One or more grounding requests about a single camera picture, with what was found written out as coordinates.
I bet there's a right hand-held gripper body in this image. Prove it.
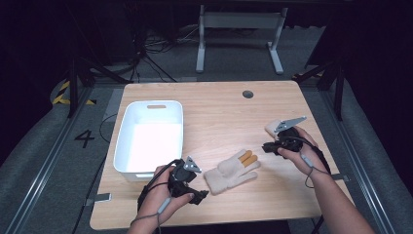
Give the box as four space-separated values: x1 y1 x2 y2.
274 116 308 154

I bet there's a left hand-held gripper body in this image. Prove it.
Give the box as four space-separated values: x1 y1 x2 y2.
169 155 203 198

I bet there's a white plastic bin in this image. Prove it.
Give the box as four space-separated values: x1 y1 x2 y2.
112 99 185 183

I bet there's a person's right hand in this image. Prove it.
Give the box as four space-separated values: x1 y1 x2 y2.
277 126 329 176

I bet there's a person's left hand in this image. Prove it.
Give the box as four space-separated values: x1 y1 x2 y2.
137 165 196 225

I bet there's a black metal stand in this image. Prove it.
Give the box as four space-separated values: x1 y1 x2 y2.
66 55 132 119
291 58 346 122

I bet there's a grey floor tape strip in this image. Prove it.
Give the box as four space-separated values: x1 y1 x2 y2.
102 88 125 123

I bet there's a yellow black hazard tape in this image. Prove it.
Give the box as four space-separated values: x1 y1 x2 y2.
52 80 97 106

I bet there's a grey right wrist strap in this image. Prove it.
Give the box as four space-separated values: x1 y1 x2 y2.
300 153 329 189

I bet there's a grey wrist strap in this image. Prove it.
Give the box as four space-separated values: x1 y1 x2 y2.
300 153 329 189
131 196 172 233

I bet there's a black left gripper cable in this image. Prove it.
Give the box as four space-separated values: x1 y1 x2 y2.
136 158 183 213

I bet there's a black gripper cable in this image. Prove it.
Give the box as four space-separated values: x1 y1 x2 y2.
285 136 332 175
136 158 183 213

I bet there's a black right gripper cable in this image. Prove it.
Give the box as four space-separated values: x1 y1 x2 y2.
285 136 332 175

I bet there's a grey left wrist strap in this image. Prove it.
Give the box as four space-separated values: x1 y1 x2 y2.
131 196 172 233

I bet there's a white metal desk frame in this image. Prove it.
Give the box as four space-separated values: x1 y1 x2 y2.
195 4 288 75

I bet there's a bundle of floor cables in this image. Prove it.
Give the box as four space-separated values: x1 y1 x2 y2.
128 25 200 83

